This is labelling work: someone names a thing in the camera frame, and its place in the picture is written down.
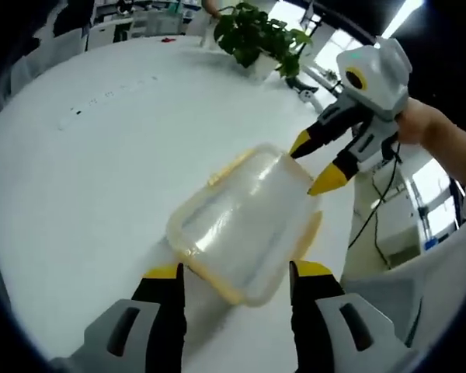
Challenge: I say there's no clear plastic food container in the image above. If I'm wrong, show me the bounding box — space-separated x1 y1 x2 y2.
165 142 322 308

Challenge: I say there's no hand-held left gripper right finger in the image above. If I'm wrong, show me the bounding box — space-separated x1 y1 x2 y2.
289 260 419 373

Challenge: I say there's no white plant pot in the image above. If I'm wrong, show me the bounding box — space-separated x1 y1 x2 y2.
249 54 283 82

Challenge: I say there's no green potted plant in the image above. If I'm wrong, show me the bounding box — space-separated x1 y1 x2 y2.
213 2 314 78

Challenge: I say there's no black cable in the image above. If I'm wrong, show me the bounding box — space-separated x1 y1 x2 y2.
347 134 403 269

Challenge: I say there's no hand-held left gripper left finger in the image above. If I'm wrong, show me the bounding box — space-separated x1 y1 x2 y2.
48 263 188 373

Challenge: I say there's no person's right hand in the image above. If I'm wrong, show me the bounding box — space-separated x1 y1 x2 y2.
395 96 438 145

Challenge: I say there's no person's white clothing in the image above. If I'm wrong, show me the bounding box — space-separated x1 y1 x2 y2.
339 143 466 349

